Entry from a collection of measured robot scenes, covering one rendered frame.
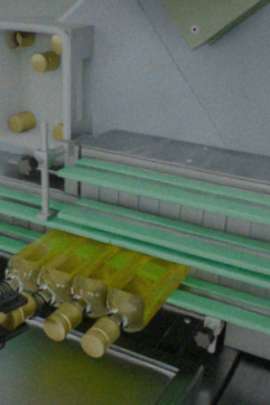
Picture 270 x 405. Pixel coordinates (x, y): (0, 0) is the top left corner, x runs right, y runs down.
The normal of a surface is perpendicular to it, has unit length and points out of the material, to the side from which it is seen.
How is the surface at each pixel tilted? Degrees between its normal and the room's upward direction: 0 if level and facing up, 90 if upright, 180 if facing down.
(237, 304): 90
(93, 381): 90
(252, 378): 89
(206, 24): 1
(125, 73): 0
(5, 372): 90
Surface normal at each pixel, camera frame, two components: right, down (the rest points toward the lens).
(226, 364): 0.03, -0.91
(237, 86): -0.48, 0.35
